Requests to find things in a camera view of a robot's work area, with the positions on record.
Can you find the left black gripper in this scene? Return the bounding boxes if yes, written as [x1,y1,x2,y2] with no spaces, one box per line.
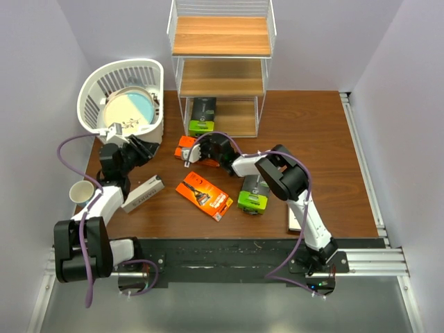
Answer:
[117,135,158,176]

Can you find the orange Gillette razor pack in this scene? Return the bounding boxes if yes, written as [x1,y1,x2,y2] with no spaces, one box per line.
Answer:
[176,171,233,222]
[174,136,220,167]

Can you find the green black razor box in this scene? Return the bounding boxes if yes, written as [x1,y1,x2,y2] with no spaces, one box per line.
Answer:
[237,175,270,215]
[188,97,216,137]

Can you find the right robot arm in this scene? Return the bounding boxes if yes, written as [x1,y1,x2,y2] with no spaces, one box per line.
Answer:
[187,132,339,279]

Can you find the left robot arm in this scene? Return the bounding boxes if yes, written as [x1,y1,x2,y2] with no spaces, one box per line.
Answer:
[53,135,160,283]

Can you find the cream and blue plate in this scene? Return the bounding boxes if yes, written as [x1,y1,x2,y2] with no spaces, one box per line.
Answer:
[103,86,155,135]

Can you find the grey Harry's box left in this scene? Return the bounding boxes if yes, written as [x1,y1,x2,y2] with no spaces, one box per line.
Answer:
[121,175,164,214]

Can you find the white plastic laundry basket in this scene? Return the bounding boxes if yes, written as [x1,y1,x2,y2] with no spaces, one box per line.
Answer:
[77,58,164,144]

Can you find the cream paper cup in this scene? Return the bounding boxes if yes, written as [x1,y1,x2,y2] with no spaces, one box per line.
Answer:
[69,180,96,208]

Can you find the white Harry's box right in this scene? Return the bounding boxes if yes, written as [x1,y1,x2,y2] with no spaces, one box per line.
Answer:
[288,207,303,232]

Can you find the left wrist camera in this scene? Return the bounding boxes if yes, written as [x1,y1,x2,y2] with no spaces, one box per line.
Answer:
[99,123,129,146]

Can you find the white wire wooden shelf unit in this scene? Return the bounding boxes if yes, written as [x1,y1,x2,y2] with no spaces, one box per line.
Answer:
[166,1,277,137]

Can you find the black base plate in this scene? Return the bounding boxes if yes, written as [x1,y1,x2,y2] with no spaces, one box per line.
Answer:
[113,238,384,289]

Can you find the aluminium rail frame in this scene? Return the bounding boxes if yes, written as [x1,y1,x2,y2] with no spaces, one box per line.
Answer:
[29,90,423,332]

